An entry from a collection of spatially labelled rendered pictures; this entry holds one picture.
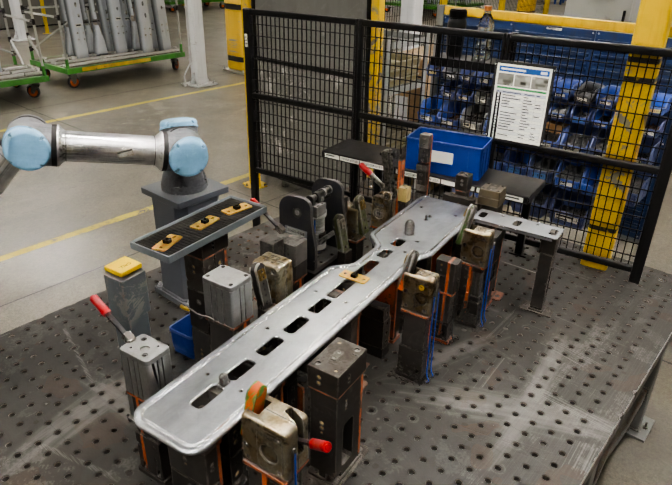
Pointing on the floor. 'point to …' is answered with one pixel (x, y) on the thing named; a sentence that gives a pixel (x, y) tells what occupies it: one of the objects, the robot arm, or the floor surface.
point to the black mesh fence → (453, 116)
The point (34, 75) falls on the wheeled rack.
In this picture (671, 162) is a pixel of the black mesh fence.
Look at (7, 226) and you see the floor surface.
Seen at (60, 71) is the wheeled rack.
